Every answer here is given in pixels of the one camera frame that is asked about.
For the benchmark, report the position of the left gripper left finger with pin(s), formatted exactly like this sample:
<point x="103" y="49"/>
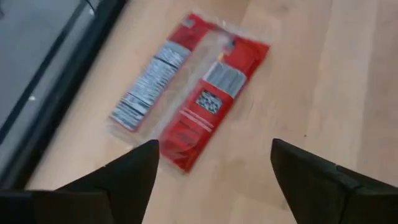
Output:
<point x="118" y="193"/>

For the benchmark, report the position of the black metal table frame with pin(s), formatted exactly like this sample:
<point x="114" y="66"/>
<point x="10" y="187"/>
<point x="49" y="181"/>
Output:
<point x="63" y="93"/>

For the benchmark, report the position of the white floor scrap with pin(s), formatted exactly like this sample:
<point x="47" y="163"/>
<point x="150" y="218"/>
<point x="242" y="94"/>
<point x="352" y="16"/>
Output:
<point x="31" y="98"/>
<point x="90" y="12"/>

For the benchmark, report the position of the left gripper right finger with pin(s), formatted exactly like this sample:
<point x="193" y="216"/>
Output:
<point x="317" y="193"/>

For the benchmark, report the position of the red popcorn bag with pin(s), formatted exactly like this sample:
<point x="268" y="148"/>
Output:
<point x="199" y="124"/>

